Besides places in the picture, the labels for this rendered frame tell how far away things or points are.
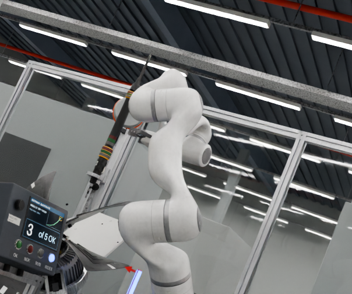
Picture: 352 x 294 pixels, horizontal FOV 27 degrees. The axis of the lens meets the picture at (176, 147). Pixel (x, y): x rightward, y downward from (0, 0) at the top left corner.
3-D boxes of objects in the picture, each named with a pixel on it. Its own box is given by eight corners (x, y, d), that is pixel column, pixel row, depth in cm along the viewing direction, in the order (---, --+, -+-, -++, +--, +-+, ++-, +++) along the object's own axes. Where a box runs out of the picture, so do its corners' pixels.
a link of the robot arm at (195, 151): (180, 129, 269) (168, 148, 265) (211, 138, 262) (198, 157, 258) (186, 144, 275) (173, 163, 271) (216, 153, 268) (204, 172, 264)
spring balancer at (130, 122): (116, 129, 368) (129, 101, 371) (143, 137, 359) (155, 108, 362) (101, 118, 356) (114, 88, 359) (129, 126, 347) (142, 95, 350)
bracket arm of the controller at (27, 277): (34, 284, 212) (38, 275, 212) (41, 288, 210) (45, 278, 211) (-19, 266, 192) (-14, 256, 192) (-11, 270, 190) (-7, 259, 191)
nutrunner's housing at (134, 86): (87, 182, 282) (134, 76, 290) (96, 186, 282) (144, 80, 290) (87, 181, 278) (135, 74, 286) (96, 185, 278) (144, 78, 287)
